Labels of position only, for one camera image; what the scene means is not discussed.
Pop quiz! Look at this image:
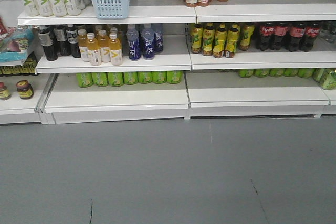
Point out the teal snack bag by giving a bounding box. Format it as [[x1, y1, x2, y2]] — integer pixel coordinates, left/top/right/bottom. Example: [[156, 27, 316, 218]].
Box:
[[1, 26, 34, 63]]

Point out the orange yellow drink bottle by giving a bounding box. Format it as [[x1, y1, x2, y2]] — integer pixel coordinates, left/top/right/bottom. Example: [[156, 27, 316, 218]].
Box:
[[109, 33, 123, 66], [98, 30, 111, 62], [86, 33, 102, 66], [78, 29, 89, 62]]

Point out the dark tea bottle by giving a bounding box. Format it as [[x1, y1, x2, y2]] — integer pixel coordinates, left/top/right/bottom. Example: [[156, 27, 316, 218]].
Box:
[[38, 25, 58, 61], [66, 24, 81, 58], [54, 25, 71, 56]]

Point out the black cola plastic bottle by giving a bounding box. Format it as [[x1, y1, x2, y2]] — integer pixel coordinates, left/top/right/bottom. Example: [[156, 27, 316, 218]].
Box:
[[270, 22, 289, 50], [301, 21, 322, 52], [288, 21, 307, 52], [256, 22, 275, 51]]

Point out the green soda can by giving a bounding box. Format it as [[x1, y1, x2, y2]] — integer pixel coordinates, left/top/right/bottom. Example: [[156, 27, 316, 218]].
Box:
[[138, 71, 152, 84], [107, 72, 124, 87], [91, 72, 108, 87], [123, 72, 138, 85], [76, 72, 93, 88], [166, 70, 183, 84], [152, 71, 167, 84]]

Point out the blue sports drink bottle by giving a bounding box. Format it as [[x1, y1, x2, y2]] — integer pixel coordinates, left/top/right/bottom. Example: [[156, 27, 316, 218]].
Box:
[[141, 24, 155, 60], [126, 24, 141, 61], [152, 23, 164, 53]]

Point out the yellow lemon tea bottle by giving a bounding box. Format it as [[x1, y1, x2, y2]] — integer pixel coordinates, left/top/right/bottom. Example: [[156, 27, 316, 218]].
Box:
[[191, 23, 204, 54], [213, 23, 227, 58], [224, 23, 239, 58], [202, 23, 215, 56], [238, 22, 255, 51]]

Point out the red lid sauce jar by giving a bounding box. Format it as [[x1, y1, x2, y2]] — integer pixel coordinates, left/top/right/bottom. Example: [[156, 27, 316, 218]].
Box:
[[0, 82, 12, 100], [16, 80, 34, 99]]

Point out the white metal shelf unit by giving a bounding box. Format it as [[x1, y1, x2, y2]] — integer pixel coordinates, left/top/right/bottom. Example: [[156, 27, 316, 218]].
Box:
[[1, 0, 335, 124]]

